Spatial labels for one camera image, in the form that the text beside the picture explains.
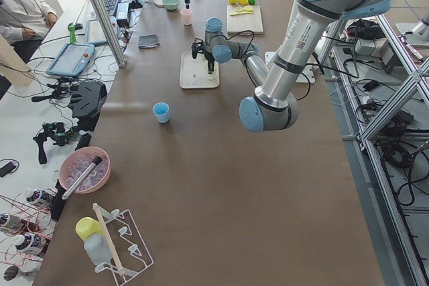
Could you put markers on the pink plastic cup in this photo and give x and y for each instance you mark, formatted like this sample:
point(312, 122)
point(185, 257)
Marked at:
point(186, 16)

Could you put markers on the cream white plastic cup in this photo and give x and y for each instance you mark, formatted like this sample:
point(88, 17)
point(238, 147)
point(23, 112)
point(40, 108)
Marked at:
point(213, 77)

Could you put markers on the blue plastic cup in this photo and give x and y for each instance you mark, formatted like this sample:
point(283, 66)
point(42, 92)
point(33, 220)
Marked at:
point(161, 111)

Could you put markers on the cream rabbit print tray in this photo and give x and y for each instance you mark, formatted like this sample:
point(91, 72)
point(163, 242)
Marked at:
point(194, 72)

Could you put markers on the green plastic bowl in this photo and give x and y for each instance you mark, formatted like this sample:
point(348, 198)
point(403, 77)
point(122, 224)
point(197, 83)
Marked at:
point(171, 5)

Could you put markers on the grey folded cloth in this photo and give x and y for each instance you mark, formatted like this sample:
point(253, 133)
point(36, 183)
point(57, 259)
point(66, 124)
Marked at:
point(148, 41)

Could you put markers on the bamboo cutting board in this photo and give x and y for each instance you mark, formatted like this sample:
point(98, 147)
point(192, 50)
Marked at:
point(251, 22)

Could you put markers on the yellow plastic knife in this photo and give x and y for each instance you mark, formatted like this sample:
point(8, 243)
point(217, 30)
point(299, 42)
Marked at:
point(240, 13)

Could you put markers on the blue teach pendant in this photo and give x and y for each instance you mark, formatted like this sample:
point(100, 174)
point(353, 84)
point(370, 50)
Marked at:
point(94, 33)
point(72, 60)

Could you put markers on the black plastic casing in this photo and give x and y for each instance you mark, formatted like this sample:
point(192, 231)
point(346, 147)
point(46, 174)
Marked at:
point(86, 104)

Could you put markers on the seated person in white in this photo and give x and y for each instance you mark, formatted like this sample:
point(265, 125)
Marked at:
point(25, 24)

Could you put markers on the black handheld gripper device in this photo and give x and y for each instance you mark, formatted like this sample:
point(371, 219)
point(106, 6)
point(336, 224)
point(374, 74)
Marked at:
point(58, 133)

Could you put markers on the pink ribbed bowl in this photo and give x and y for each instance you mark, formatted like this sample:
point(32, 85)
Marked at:
point(78, 162)

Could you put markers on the wooden rod on rack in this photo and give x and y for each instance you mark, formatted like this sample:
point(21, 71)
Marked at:
point(98, 211)

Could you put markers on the yellow cup on rack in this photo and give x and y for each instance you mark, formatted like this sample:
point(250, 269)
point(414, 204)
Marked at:
point(88, 226)

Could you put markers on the grey cup on rack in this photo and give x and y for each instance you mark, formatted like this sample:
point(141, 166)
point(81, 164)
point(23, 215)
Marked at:
point(97, 249)

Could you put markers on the purple label bottle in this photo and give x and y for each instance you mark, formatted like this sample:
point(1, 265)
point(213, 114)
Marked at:
point(38, 198)
point(30, 244)
point(11, 224)

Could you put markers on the black phone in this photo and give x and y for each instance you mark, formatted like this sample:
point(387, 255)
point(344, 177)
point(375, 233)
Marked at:
point(8, 168)

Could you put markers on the aluminium frame post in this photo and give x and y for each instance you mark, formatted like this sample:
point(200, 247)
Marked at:
point(107, 28)

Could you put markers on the green handled tool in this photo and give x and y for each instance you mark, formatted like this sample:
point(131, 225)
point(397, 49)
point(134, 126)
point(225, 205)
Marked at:
point(72, 35)

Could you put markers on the white wire cup rack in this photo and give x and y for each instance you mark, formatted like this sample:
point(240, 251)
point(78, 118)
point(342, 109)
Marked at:
point(130, 246)

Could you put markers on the aluminium frame rail right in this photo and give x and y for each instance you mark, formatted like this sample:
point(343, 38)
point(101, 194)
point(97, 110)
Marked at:
point(380, 87)

